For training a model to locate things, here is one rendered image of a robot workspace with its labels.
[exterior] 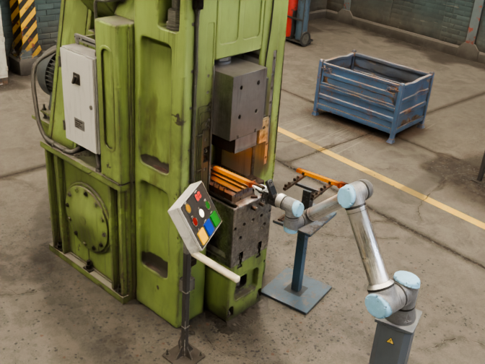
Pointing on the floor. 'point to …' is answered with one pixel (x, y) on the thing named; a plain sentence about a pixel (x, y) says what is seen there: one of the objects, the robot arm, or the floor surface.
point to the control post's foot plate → (192, 354)
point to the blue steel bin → (373, 92)
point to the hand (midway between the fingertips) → (254, 184)
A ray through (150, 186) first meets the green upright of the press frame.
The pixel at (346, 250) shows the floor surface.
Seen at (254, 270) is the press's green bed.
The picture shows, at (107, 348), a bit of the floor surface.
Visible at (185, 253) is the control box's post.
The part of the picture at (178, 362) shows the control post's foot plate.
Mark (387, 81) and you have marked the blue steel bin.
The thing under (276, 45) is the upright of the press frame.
